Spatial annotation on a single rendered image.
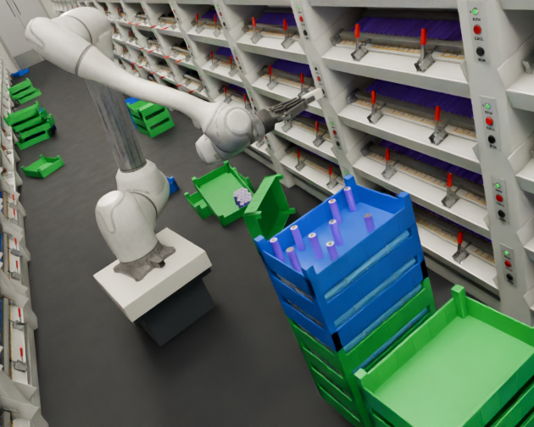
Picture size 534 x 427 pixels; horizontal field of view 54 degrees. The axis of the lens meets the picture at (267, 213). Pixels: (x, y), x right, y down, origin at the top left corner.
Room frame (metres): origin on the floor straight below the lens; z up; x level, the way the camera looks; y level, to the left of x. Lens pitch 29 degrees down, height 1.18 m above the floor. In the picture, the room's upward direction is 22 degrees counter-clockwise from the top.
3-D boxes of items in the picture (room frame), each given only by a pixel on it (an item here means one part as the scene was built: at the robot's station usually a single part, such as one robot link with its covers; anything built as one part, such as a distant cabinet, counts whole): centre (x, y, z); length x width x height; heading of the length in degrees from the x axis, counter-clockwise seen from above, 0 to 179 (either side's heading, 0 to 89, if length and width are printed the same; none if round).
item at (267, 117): (1.58, -0.12, 0.61); 0.09 x 0.08 x 0.07; 105
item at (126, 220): (1.67, 0.47, 0.43); 0.18 x 0.16 x 0.22; 160
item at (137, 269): (1.64, 0.46, 0.29); 0.22 x 0.18 x 0.06; 36
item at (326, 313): (0.99, -0.13, 0.44); 0.30 x 0.20 x 0.08; 114
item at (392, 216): (0.99, -0.13, 0.52); 0.30 x 0.20 x 0.08; 114
